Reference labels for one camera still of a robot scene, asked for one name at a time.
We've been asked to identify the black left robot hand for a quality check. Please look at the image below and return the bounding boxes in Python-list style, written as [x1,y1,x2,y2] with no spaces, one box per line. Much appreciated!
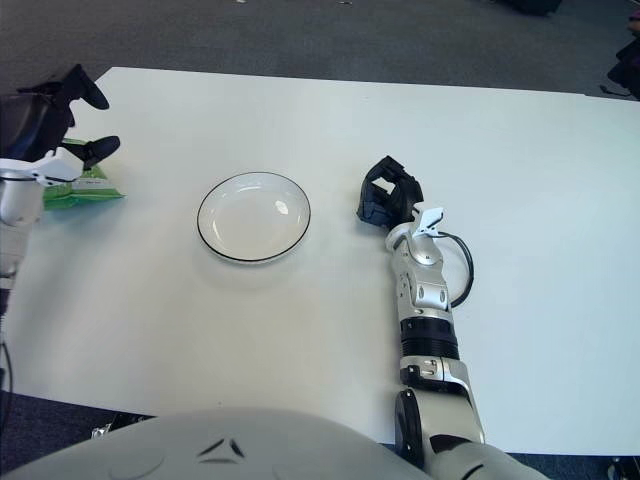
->
[0,63,121,189]

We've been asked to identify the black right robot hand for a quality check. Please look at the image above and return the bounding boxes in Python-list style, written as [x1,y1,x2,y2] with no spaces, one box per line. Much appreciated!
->
[355,155,446,239]

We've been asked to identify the green snack bag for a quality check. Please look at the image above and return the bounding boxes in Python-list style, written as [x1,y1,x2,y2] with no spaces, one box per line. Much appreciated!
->
[42,138,126,211]

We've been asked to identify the white plate with black rim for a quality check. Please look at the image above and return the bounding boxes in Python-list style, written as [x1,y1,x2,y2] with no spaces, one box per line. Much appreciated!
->
[196,171,312,264]

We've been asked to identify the black bag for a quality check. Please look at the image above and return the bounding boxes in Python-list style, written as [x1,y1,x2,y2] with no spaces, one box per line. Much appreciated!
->
[492,0,564,16]

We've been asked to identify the dark chair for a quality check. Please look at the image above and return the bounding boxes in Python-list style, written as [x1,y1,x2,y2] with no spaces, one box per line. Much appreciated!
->
[599,37,640,101]

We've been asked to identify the grey robot torso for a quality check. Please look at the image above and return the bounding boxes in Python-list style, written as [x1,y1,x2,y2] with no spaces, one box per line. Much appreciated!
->
[0,407,426,480]

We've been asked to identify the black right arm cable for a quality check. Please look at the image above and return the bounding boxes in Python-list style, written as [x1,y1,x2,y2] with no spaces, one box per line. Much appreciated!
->
[434,230,474,307]

